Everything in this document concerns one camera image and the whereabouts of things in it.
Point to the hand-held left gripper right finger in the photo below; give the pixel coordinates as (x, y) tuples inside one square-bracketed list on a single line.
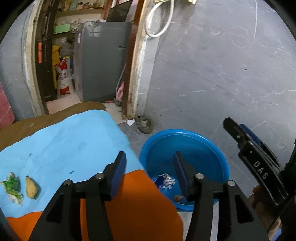
[(181, 176)]

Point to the white blue wrapper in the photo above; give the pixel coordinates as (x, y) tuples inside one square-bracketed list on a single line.
[(165, 182)]

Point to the yellow plastic bag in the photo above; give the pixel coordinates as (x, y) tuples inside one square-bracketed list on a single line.
[(55, 55)]

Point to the brown wooden door frame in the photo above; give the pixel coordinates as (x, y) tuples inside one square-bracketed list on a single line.
[(136, 69)]

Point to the white painted door frame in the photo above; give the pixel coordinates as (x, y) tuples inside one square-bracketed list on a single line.
[(30, 69)]

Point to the person's right hand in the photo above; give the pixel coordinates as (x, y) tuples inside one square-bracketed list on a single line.
[(259, 197)]

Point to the grey drain pipe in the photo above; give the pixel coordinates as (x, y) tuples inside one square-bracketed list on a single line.
[(145, 128)]

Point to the blue plastic basin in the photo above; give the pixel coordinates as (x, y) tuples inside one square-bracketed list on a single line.
[(196, 148)]

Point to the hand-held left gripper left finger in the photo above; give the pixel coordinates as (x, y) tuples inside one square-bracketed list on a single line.
[(118, 176)]

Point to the yellow brown peel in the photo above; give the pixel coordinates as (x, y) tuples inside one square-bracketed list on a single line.
[(32, 188)]

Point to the pink checked cloth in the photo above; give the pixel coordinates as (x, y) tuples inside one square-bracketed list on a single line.
[(4, 109)]

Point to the black flat panel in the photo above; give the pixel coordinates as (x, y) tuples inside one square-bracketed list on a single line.
[(120, 14)]

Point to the dark wooden door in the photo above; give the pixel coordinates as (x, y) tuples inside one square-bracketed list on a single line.
[(45, 76)]

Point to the grey appliance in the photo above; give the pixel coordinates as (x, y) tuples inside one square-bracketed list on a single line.
[(99, 64)]

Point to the white red sack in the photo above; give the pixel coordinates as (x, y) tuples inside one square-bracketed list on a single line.
[(64, 81)]

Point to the white rubber gloves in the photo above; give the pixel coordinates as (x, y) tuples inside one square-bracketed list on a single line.
[(191, 1)]

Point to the wooden shelf board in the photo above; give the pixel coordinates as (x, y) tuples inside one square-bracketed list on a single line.
[(78, 11)]

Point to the green box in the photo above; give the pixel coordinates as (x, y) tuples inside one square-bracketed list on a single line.
[(62, 29)]

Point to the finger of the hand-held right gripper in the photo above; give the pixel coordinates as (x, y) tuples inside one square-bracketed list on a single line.
[(233, 129), (253, 138)]

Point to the green vegetable leaf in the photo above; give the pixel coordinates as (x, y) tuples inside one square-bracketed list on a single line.
[(11, 185)]

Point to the crumpled white paper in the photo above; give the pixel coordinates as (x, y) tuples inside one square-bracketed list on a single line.
[(130, 122)]

